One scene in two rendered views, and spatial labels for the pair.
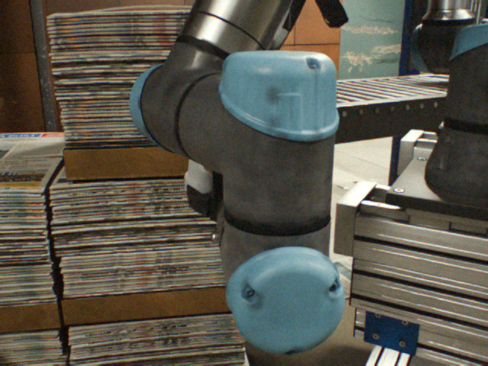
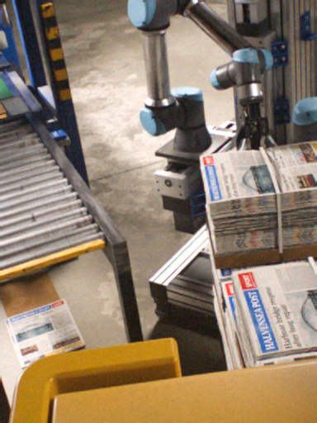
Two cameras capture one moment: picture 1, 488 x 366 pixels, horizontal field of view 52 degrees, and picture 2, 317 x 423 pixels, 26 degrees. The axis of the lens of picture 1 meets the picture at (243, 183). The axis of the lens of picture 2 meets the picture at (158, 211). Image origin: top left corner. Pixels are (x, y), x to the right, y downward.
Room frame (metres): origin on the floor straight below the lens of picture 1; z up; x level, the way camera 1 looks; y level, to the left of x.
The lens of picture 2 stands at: (0.90, 1.91, 1.99)
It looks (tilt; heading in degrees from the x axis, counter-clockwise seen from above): 30 degrees down; 280
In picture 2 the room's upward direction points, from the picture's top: 8 degrees counter-clockwise
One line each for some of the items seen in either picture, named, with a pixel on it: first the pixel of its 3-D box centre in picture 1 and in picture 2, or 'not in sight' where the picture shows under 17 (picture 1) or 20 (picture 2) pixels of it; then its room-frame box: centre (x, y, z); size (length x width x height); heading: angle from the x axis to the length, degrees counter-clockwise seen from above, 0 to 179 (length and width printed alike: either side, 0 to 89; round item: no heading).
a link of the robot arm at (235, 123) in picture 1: (263, 133); not in sight; (0.34, -0.01, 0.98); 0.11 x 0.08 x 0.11; 34
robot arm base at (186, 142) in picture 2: not in sight; (191, 132); (1.15, -0.58, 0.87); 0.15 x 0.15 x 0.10
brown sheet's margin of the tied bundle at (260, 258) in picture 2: not in sight; (235, 233); (0.98, 0.15, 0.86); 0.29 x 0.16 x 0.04; 97
